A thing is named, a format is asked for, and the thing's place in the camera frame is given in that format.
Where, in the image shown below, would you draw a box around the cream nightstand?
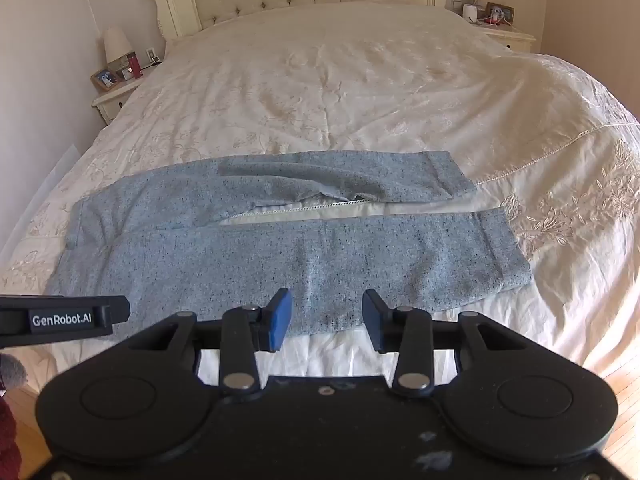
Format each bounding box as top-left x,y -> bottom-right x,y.
91,76 -> 147,128
479,24 -> 537,54

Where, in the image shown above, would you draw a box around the white cable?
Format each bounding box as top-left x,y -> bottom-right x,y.
476,14 -> 517,29

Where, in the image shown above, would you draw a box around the blue-grey speckled pants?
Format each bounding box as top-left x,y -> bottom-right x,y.
45,150 -> 533,337

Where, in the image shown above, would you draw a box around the wooden picture frame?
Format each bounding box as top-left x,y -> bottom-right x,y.
90,67 -> 121,92
484,2 -> 515,25

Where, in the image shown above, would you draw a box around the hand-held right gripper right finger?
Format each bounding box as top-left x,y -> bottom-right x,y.
361,288 -> 532,397

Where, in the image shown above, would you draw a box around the dark red cloth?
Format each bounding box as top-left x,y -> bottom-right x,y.
0,394 -> 22,480

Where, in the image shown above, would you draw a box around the silver picture frame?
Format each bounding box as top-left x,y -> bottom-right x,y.
115,53 -> 144,82

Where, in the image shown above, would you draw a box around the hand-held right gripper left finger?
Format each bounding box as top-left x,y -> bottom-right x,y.
126,287 -> 294,395

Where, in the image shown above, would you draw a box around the white bed sheet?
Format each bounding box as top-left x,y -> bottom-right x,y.
197,197 -> 606,380

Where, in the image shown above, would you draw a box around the cream embroidered bedspread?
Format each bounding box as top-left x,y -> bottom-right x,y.
0,0 -> 640,376

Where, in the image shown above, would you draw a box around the grey fuzzy cloth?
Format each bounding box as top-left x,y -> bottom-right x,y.
0,354 -> 27,392

